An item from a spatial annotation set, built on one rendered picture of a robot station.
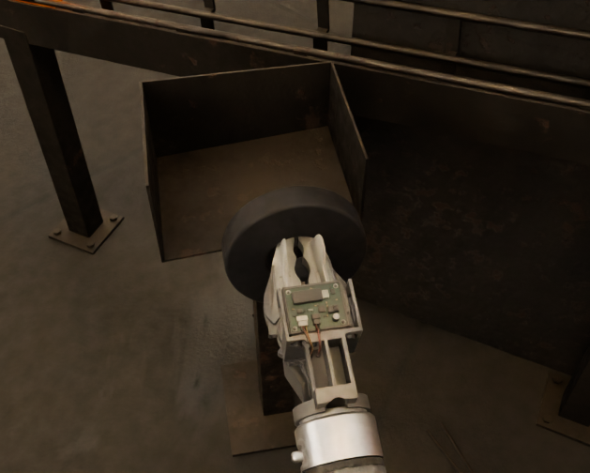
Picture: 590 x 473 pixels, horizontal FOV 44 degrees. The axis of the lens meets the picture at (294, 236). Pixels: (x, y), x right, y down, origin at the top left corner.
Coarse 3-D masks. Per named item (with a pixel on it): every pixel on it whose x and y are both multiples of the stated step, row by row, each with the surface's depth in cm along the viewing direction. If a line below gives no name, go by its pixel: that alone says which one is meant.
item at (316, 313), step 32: (288, 288) 67; (320, 288) 67; (352, 288) 67; (288, 320) 66; (320, 320) 66; (288, 352) 67; (320, 352) 66; (352, 352) 71; (320, 384) 65; (352, 384) 63
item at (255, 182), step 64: (320, 64) 99; (192, 128) 103; (256, 128) 105; (320, 128) 107; (192, 192) 100; (256, 192) 99; (192, 256) 93; (256, 320) 120; (256, 384) 147; (256, 448) 137
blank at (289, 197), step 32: (288, 192) 73; (320, 192) 74; (256, 224) 73; (288, 224) 74; (320, 224) 74; (352, 224) 75; (224, 256) 76; (256, 256) 76; (352, 256) 79; (256, 288) 80
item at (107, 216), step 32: (32, 64) 137; (32, 96) 144; (64, 96) 148; (64, 128) 151; (64, 160) 155; (64, 192) 164; (64, 224) 176; (96, 224) 174; (576, 384) 133; (544, 416) 141; (576, 416) 139
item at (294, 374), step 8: (288, 368) 75; (296, 368) 73; (288, 376) 76; (296, 376) 71; (304, 376) 70; (296, 384) 71; (304, 384) 68; (296, 392) 72; (304, 392) 68; (304, 400) 68
